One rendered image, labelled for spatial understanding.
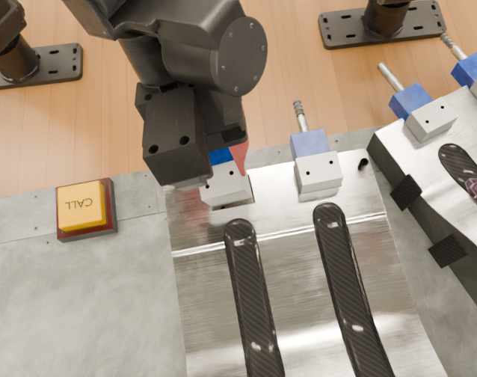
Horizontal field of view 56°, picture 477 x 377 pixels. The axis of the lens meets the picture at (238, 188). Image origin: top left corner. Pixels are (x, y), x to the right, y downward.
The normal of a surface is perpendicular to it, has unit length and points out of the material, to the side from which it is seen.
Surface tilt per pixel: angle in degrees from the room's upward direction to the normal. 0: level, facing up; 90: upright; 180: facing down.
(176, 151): 69
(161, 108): 23
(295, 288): 3
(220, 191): 13
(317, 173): 0
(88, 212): 0
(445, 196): 18
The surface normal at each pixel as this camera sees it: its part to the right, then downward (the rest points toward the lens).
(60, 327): -0.05, -0.36
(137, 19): -0.36, -0.52
